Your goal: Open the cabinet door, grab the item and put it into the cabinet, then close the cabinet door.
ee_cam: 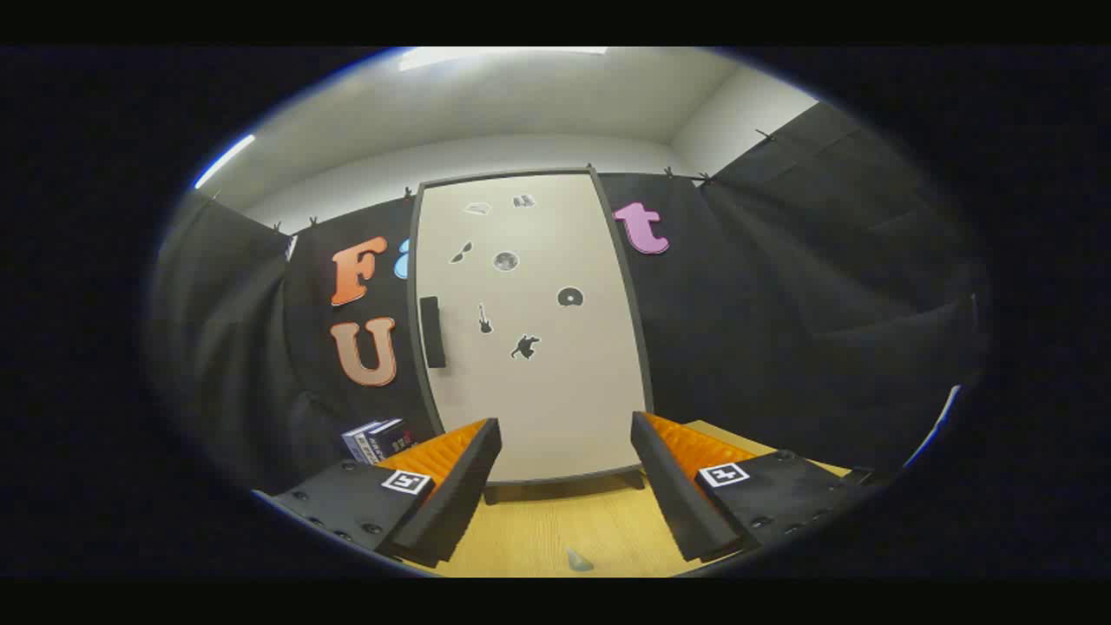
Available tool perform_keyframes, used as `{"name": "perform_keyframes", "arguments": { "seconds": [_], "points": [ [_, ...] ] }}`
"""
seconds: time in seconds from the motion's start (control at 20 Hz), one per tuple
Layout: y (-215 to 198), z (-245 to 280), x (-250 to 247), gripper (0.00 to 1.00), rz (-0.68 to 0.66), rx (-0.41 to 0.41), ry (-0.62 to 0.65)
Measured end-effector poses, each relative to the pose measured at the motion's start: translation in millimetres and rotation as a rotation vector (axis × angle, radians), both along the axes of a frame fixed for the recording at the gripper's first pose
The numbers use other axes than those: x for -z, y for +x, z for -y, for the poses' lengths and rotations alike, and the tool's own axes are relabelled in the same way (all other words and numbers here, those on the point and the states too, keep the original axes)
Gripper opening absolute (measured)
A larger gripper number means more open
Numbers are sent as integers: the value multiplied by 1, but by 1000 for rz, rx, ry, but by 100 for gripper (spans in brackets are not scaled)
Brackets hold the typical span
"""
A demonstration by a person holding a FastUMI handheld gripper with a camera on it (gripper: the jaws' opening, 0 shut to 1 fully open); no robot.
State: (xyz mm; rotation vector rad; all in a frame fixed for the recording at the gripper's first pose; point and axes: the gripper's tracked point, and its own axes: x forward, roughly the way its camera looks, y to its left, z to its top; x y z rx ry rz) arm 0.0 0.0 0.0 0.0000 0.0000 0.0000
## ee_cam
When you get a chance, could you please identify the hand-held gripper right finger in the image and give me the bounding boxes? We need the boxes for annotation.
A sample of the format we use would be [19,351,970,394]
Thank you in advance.
[630,411,878,563]

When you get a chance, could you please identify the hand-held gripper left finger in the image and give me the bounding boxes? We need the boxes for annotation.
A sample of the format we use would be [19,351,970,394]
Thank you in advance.
[254,418,503,569]

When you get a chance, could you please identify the black door handle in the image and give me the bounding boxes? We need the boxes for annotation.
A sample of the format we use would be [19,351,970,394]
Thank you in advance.
[419,296,447,369]

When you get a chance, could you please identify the grey cabinet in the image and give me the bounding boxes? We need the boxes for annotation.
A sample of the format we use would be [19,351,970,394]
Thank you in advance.
[406,165,655,506]

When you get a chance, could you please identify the dark cover book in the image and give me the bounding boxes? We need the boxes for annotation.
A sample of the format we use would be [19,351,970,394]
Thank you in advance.
[365,418,417,463]

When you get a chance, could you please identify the black backdrop cloth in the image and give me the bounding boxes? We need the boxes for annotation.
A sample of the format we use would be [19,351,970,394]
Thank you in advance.
[148,102,990,496]

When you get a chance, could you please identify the ceiling light panel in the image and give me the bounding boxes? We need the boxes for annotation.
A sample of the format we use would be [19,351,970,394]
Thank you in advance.
[193,135,257,190]
[398,47,608,72]

